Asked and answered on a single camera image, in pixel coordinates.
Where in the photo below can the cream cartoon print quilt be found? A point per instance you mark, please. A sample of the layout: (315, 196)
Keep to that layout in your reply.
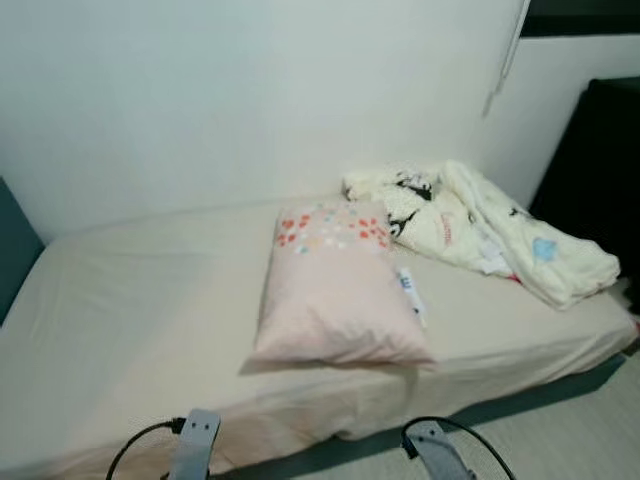
(470, 225)

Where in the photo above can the white book with blue letters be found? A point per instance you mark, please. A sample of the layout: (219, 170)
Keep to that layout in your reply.
(410, 292)

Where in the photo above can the pink pillow with dotted print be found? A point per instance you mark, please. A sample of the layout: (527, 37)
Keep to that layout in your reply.
(330, 300)

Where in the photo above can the black furniture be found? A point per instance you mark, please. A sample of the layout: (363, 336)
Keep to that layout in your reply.
(600, 170)

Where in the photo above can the dark window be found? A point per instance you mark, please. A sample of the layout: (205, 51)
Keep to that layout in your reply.
(580, 15)

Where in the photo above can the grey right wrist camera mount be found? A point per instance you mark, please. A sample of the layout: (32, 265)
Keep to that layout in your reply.
(435, 455)

